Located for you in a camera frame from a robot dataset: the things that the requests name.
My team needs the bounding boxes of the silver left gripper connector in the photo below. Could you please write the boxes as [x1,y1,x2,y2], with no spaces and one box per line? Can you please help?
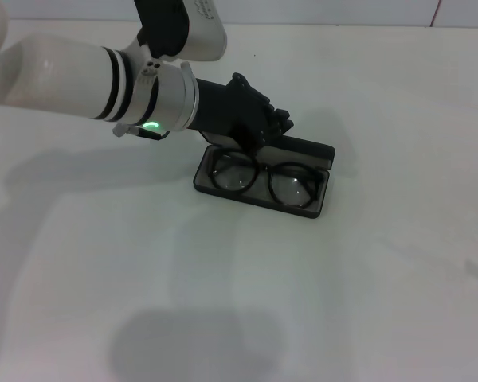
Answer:
[112,122,142,138]

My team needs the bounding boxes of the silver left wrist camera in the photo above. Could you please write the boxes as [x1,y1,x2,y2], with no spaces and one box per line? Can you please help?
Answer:
[132,0,229,62]

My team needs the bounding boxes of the black round-lens glasses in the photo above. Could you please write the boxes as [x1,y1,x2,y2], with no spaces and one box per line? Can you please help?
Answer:
[209,149,328,209]

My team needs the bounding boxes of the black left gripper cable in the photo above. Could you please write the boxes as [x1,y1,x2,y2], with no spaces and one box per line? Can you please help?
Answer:
[139,127,172,142]

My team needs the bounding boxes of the black glasses case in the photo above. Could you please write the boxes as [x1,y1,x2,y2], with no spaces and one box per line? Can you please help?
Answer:
[192,132,337,220]

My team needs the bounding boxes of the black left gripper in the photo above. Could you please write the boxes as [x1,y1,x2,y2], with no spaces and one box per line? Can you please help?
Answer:
[186,72,296,154]

